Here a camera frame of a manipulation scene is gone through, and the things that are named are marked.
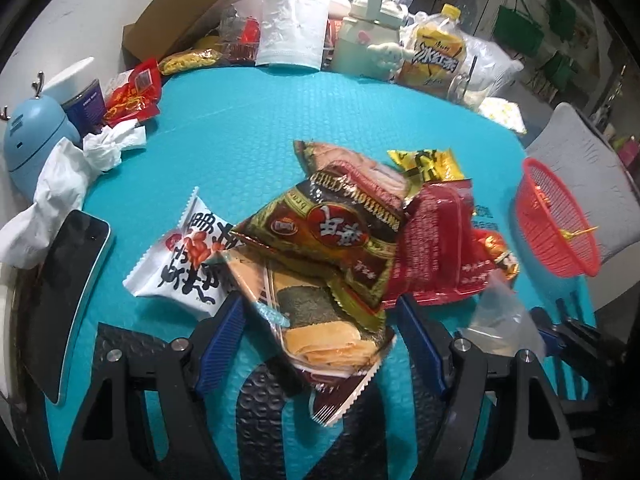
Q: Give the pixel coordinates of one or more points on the grey leaf pattern cushion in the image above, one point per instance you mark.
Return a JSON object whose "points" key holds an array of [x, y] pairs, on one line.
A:
{"points": [[594, 174]]}

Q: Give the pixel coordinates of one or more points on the iced tea bottle yellow cap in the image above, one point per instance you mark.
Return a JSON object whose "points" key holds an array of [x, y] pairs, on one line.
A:
{"points": [[437, 51]]}

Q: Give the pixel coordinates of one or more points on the teal bubble mailer mat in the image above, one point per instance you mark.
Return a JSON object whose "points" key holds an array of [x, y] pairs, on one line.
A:
{"points": [[229, 132]]}

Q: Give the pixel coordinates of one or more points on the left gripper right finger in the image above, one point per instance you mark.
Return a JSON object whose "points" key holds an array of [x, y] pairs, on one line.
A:
{"points": [[502, 418]]}

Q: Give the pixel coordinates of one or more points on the yellow red snack bag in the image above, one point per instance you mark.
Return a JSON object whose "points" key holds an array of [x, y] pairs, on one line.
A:
{"points": [[424, 166]]}

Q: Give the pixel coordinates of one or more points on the blue round humidifier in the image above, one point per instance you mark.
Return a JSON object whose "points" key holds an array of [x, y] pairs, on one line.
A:
{"points": [[32, 130]]}

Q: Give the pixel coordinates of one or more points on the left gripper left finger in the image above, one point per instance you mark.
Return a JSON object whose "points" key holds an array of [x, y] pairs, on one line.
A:
{"points": [[143, 416]]}

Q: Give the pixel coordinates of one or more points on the red snack packet at edge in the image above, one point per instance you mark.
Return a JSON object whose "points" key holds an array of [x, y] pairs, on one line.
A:
{"points": [[138, 97]]}

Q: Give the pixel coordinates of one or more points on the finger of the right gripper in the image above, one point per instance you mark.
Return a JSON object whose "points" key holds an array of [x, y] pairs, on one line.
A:
{"points": [[552, 333]]}

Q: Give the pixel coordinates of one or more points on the red orange snack packet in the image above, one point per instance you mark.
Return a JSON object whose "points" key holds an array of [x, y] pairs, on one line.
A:
{"points": [[499, 253]]}

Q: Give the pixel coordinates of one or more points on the yellow snack packet near box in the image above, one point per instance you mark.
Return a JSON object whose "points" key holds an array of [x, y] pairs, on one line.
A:
{"points": [[192, 59]]}

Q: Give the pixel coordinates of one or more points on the dark blue tin can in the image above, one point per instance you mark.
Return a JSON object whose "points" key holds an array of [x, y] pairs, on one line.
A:
{"points": [[86, 110]]}

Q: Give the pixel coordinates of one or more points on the green lollipop yellow stick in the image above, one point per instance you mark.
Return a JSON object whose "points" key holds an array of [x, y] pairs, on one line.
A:
{"points": [[570, 235]]}

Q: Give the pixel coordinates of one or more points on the clear glass mug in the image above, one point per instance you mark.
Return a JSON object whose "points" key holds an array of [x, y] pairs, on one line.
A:
{"points": [[468, 90]]}

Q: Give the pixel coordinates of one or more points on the black smartphone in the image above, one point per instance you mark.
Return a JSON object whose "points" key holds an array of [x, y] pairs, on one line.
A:
{"points": [[59, 300]]}

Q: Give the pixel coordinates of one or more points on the pale green cartoon water bottle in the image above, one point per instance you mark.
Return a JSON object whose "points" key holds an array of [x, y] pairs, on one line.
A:
{"points": [[368, 42]]}

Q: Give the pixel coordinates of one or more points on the crumpled white tissue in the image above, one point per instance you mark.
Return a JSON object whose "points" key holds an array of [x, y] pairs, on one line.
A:
{"points": [[62, 187]]}

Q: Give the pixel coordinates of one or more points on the green tote bag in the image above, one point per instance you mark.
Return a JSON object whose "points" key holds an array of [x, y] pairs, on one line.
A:
{"points": [[516, 29], [561, 18]]}

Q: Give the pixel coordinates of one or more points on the brown date snack bag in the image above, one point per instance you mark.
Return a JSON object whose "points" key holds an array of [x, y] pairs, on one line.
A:
{"points": [[341, 224]]}

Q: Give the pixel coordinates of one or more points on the clear zip bag with snack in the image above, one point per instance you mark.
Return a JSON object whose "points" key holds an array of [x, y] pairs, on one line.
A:
{"points": [[500, 324]]}

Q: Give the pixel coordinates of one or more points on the dark red snack bag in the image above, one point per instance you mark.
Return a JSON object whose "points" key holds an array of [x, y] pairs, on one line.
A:
{"points": [[438, 259]]}

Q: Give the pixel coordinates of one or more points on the white peanut snack packet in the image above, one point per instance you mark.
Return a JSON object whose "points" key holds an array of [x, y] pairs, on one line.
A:
{"points": [[186, 264]]}

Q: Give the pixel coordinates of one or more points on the red plastic mesh basket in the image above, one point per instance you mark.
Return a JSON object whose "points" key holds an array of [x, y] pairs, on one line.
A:
{"points": [[555, 219]]}

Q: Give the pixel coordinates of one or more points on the smiley face yellow paper pad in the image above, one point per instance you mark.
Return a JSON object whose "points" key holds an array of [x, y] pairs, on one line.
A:
{"points": [[503, 112]]}

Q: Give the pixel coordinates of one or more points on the brown cardboard box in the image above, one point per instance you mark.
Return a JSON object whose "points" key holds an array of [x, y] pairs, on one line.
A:
{"points": [[169, 26]]}

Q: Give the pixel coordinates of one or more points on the seaweed roll snack packet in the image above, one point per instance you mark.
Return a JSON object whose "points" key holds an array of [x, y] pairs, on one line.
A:
{"points": [[335, 356]]}

